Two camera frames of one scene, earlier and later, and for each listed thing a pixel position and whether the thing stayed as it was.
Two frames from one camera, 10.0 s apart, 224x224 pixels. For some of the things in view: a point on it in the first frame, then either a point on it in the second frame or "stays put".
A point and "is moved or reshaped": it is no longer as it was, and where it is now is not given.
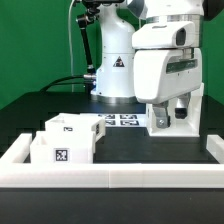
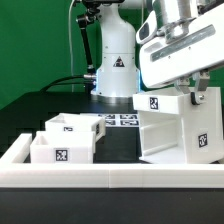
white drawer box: x=62 y=147 stays put
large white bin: x=188 y=126 is moved or reshaped
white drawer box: x=77 y=122 stays put
